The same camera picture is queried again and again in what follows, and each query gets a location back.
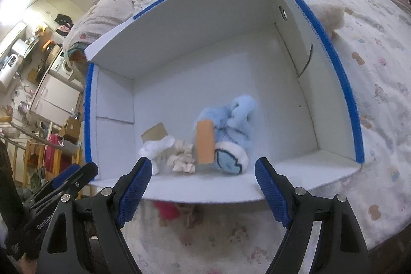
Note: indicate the pink bag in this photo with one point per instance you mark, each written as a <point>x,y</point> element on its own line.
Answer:
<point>53,155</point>

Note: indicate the hanging dark clothes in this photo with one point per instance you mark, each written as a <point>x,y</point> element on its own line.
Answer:
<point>64,24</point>

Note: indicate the white washing machine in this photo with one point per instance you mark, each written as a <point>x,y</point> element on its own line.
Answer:
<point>62,65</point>

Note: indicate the yellow wooden rack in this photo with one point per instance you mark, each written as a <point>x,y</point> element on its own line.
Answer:
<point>32,161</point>

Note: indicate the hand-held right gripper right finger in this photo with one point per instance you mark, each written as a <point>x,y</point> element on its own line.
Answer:
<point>273,193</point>

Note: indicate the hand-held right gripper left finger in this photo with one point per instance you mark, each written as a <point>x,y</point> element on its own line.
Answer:
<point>135,190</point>

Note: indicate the blue and white cardboard box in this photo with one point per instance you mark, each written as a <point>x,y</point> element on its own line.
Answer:
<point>208,68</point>

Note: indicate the white fluffy sock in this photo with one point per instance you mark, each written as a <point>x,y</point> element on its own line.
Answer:
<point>154,148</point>

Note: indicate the small cardboard box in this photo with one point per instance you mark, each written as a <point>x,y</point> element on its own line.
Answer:
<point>70,128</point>

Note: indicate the grey printed quilt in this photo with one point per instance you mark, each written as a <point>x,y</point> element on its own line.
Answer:
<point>115,4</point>

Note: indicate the person's left forearm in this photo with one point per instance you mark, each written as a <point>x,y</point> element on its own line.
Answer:
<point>8,181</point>

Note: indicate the beige scrunchie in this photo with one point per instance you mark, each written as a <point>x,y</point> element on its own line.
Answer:
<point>181,158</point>

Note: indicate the red plush doll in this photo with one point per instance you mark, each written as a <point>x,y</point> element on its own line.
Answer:
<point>165,209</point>

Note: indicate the white kitchen cabinet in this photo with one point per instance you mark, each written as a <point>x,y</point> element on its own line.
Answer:
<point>54,100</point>

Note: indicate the light blue plush toy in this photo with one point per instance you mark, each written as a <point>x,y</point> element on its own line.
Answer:
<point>234,129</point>

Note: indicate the white microwave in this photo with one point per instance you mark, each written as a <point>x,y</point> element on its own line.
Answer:
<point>9,68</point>

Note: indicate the brown cardboard tag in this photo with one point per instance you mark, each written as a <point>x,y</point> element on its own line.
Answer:
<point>155,131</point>

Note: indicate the cream fluffy plush toy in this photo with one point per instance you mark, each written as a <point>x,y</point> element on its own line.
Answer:
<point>327,17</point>

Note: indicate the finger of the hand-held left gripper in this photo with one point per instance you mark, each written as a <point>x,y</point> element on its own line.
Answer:
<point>59,179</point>
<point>82,174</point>

